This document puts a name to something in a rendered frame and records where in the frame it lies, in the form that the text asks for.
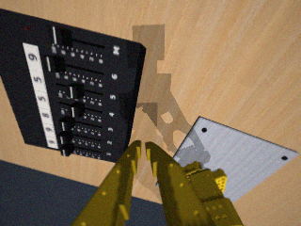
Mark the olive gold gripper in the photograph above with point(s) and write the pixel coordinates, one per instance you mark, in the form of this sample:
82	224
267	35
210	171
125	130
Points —
110	204

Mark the black lighting desk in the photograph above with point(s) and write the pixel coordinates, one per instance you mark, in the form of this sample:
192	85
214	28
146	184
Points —
101	73

